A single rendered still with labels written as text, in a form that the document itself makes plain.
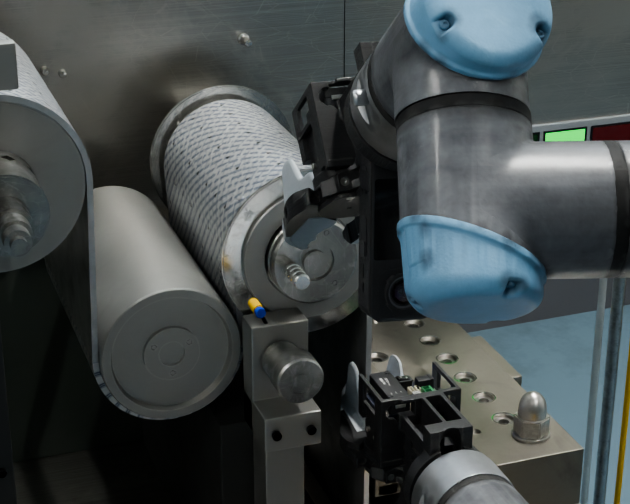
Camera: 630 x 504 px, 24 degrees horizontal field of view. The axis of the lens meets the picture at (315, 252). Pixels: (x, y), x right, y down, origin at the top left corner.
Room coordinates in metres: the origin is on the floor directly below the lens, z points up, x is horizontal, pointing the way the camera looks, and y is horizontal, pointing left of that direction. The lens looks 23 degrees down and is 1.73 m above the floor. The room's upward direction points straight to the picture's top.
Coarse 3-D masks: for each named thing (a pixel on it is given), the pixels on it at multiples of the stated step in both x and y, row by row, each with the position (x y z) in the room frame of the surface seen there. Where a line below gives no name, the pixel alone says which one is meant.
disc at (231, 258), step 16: (256, 192) 1.11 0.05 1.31; (272, 192) 1.11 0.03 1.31; (240, 208) 1.10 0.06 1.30; (256, 208) 1.11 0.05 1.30; (240, 224) 1.10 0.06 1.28; (224, 240) 1.10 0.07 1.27; (240, 240) 1.10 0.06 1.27; (224, 256) 1.10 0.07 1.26; (240, 256) 1.10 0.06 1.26; (224, 272) 1.10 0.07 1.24; (240, 272) 1.10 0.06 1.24; (240, 288) 1.10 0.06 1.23; (240, 304) 1.10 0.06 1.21; (352, 304) 1.13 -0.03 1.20; (320, 320) 1.12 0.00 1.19; (336, 320) 1.13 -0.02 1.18
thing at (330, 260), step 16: (336, 224) 1.11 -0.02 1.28; (272, 240) 1.10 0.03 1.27; (320, 240) 1.10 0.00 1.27; (336, 240) 1.11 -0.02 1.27; (272, 256) 1.09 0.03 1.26; (288, 256) 1.09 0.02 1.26; (304, 256) 1.10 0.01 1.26; (320, 256) 1.10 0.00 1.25; (336, 256) 1.11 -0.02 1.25; (352, 256) 1.11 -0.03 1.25; (272, 272) 1.09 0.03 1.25; (320, 272) 1.11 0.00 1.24; (336, 272) 1.11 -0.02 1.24; (352, 272) 1.11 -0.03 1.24; (288, 288) 1.09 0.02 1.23; (320, 288) 1.10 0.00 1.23; (336, 288) 1.11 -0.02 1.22
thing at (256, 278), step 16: (272, 208) 1.10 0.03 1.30; (256, 224) 1.10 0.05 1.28; (272, 224) 1.10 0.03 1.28; (256, 240) 1.10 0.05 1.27; (256, 256) 1.10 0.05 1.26; (256, 272) 1.10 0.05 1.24; (256, 288) 1.10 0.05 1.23; (272, 288) 1.10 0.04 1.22; (352, 288) 1.13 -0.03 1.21; (272, 304) 1.10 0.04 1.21; (288, 304) 1.11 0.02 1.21; (304, 304) 1.11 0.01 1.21; (320, 304) 1.12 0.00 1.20; (336, 304) 1.12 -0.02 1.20
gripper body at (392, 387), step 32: (384, 384) 1.06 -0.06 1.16; (416, 384) 1.08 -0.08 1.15; (384, 416) 1.03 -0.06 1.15; (416, 416) 1.03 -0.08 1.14; (448, 416) 1.02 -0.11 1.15; (384, 448) 1.03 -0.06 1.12; (416, 448) 1.02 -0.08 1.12; (448, 448) 1.00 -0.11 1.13; (384, 480) 1.03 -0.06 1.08; (416, 480) 0.97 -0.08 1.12
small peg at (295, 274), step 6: (288, 264) 1.09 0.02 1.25; (294, 264) 1.09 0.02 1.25; (288, 270) 1.08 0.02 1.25; (294, 270) 1.08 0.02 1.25; (300, 270) 1.08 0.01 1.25; (288, 276) 1.08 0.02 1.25; (294, 276) 1.07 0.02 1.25; (300, 276) 1.07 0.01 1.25; (306, 276) 1.07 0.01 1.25; (294, 282) 1.07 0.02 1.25; (300, 282) 1.07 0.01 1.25; (306, 282) 1.07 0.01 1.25; (300, 288) 1.07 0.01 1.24
